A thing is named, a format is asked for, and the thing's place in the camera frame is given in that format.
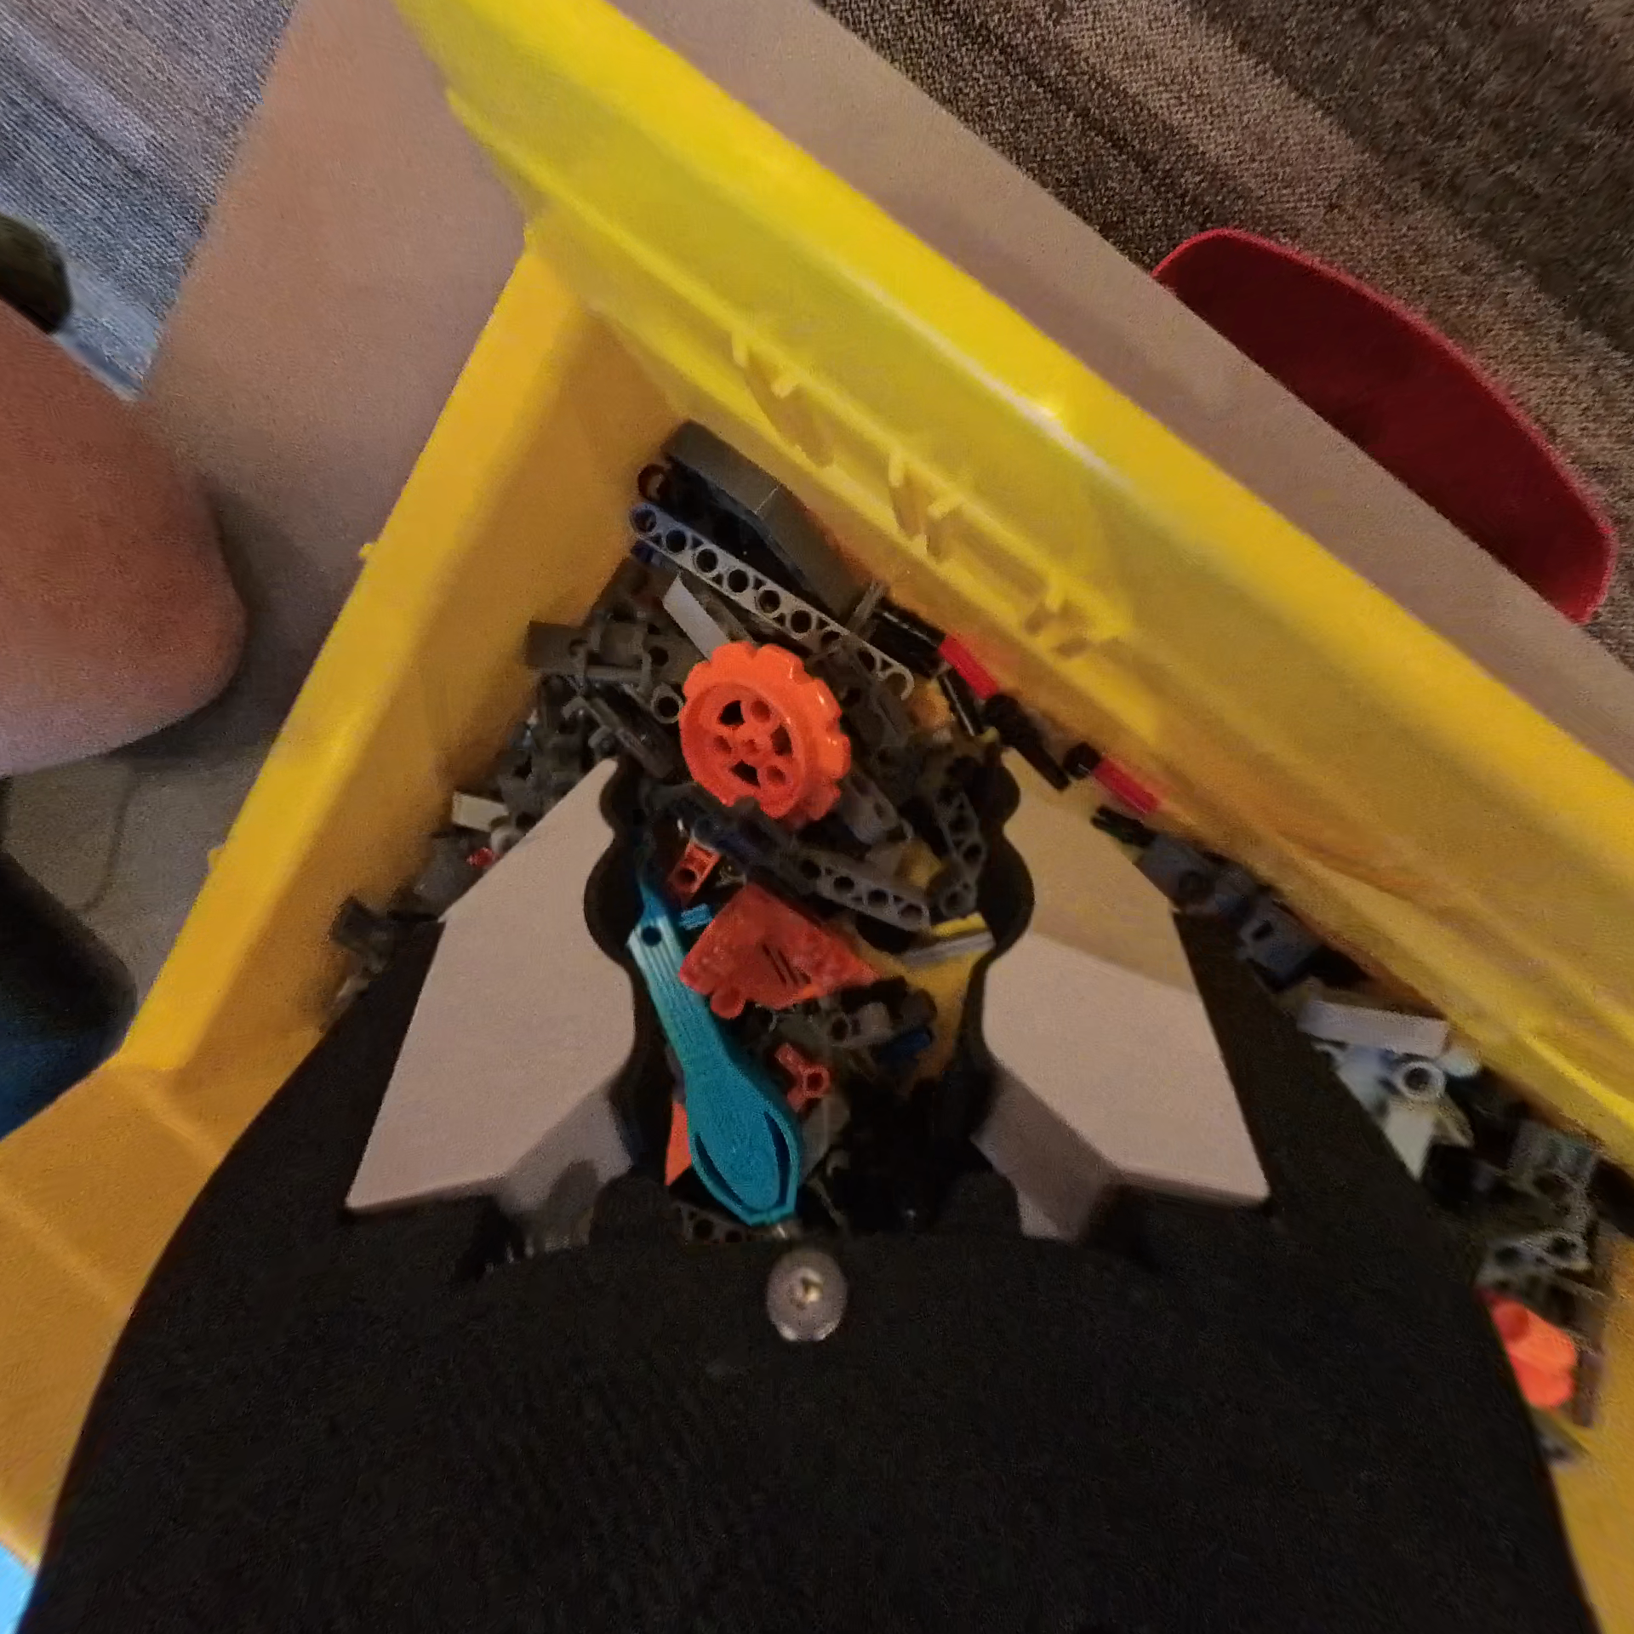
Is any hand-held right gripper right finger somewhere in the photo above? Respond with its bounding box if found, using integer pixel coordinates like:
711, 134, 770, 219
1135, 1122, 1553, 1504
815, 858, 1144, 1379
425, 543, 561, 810
967, 750, 1272, 1239

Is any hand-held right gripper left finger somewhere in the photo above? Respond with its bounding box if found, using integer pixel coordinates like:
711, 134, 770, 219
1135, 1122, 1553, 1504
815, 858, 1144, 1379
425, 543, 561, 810
344, 764, 642, 1251

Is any blue plastic separator tool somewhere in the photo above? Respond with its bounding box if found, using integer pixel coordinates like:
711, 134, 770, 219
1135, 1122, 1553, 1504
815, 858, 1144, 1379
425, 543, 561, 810
626, 875, 807, 1227

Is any pile of small building parts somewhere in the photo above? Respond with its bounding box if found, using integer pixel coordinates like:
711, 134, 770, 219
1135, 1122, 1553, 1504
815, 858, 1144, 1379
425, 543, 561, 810
330, 419, 1611, 1457

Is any orange round-hole gear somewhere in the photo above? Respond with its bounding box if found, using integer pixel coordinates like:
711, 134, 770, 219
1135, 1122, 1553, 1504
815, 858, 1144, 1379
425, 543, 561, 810
677, 640, 852, 825

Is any yellow plastic bin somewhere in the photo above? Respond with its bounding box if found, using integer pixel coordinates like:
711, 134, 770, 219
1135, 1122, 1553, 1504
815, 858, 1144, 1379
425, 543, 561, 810
0, 0, 1634, 1569

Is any person's left forearm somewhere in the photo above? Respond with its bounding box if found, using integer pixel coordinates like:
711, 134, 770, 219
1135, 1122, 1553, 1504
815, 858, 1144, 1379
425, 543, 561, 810
0, 301, 246, 780

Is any orange fin panel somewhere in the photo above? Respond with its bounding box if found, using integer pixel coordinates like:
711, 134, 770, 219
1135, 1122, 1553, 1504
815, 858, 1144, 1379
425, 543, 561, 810
681, 889, 882, 1015

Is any orange angled panel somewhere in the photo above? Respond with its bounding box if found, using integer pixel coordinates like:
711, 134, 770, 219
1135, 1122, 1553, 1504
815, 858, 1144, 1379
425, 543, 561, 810
1488, 1296, 1581, 1409

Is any long light grey holed beam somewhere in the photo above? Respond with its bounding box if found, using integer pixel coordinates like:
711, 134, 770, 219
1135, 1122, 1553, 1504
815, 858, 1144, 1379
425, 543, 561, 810
626, 500, 916, 696

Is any dark grey curved panel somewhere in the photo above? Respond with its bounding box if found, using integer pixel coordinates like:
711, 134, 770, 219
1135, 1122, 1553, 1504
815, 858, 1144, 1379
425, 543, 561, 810
663, 425, 842, 602

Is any red plastic bin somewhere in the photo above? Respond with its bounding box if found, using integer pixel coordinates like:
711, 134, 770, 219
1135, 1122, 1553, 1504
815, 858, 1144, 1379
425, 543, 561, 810
1152, 232, 1618, 622

